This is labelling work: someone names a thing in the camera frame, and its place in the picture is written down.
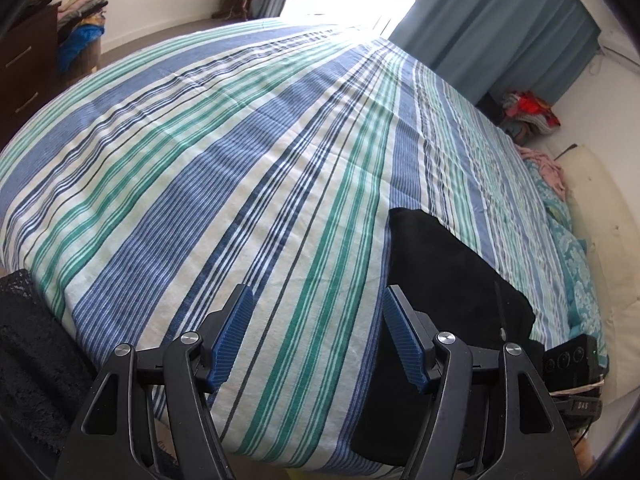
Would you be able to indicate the pile of folded clothes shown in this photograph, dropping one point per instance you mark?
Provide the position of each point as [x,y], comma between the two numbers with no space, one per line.
[82,25]

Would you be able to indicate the black pants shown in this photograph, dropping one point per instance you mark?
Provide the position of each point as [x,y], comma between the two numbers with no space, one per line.
[440,270]

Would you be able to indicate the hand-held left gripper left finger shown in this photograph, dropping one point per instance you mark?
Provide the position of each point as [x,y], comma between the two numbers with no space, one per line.
[232,335]

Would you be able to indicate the pink cloth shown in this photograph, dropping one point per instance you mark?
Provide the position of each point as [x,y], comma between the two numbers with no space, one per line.
[547,165]

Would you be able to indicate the teal floral pillow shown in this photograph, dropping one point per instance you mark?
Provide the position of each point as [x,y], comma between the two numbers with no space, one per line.
[575,260]

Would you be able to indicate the blue grey curtain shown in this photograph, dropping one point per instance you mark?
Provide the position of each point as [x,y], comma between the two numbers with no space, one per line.
[490,25]

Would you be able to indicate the dark wooden dresser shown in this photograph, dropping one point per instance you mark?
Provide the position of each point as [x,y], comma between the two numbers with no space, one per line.
[27,65]

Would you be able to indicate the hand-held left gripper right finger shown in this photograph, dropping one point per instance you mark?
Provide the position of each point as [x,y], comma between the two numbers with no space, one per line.
[402,335]

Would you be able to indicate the black lace garment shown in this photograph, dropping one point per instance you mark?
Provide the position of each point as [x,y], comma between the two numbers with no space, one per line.
[35,350]

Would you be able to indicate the cream cushion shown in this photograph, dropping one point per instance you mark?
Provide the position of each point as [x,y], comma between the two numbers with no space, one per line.
[610,240]

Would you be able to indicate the striped blue green blanket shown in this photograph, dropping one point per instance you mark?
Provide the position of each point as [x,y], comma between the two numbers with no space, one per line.
[200,160]

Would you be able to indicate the colourful clothes pile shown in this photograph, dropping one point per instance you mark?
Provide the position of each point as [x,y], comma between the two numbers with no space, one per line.
[530,112]

